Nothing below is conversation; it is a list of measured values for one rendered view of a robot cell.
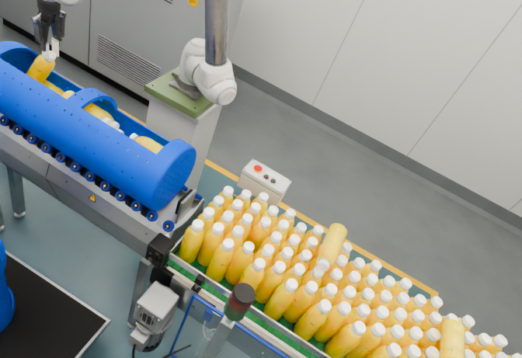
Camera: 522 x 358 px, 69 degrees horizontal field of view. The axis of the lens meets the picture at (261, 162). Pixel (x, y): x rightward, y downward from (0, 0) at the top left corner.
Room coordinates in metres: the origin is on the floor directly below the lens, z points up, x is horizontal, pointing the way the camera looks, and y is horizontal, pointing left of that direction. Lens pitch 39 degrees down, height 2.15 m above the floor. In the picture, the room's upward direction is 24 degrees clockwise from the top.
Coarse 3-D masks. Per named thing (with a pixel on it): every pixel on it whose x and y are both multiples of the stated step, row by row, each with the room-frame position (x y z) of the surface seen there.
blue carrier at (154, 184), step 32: (0, 64) 1.09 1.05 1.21; (0, 96) 1.02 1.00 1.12; (32, 96) 1.02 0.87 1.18; (96, 96) 1.11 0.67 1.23; (32, 128) 0.99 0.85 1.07; (64, 128) 0.97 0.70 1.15; (96, 128) 0.99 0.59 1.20; (128, 128) 1.21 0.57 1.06; (96, 160) 0.93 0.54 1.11; (128, 160) 0.93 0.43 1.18; (160, 160) 0.96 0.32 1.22; (192, 160) 1.12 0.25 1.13; (128, 192) 0.90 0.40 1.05; (160, 192) 0.93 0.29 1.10
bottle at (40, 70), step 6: (36, 60) 1.18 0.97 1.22; (42, 60) 1.18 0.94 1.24; (30, 66) 1.19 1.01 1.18; (36, 66) 1.17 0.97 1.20; (42, 66) 1.17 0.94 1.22; (48, 66) 1.19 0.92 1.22; (30, 72) 1.18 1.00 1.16; (36, 72) 1.17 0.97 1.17; (42, 72) 1.18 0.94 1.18; (48, 72) 1.19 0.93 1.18; (36, 78) 1.18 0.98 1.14; (42, 78) 1.19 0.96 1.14
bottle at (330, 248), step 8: (336, 224) 1.06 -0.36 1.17; (328, 232) 1.02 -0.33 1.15; (336, 232) 1.02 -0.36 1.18; (344, 232) 1.04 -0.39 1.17; (328, 240) 0.97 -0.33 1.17; (336, 240) 0.98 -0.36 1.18; (344, 240) 1.02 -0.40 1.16; (320, 248) 0.94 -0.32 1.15; (328, 248) 0.93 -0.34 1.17; (336, 248) 0.95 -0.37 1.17; (320, 256) 0.91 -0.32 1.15; (328, 256) 0.90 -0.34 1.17; (336, 256) 0.92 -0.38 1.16
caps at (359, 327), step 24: (288, 216) 1.08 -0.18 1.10; (312, 240) 1.00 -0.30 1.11; (264, 264) 0.81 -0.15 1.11; (360, 264) 0.99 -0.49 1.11; (288, 288) 0.77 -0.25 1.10; (312, 288) 0.80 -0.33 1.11; (336, 288) 0.84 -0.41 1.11; (408, 288) 0.98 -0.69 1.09; (360, 312) 0.79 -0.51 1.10; (384, 312) 0.83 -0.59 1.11; (432, 312) 0.91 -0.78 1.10; (432, 336) 0.82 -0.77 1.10; (480, 336) 0.91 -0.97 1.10
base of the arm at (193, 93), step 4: (172, 72) 1.76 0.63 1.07; (176, 72) 1.77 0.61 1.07; (176, 76) 1.75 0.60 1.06; (176, 80) 1.72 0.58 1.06; (180, 80) 1.68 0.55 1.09; (172, 84) 1.68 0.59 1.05; (176, 84) 1.68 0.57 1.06; (180, 84) 1.67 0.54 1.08; (184, 84) 1.67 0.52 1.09; (176, 88) 1.67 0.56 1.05; (180, 88) 1.67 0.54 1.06; (184, 88) 1.66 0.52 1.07; (188, 88) 1.66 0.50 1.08; (192, 88) 1.67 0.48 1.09; (196, 88) 1.68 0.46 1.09; (184, 92) 1.65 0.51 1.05; (188, 92) 1.66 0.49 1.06; (192, 92) 1.66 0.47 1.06; (196, 92) 1.68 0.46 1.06; (200, 92) 1.70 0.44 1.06; (188, 96) 1.65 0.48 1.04; (192, 96) 1.64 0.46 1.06; (196, 96) 1.65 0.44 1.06; (200, 96) 1.69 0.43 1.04
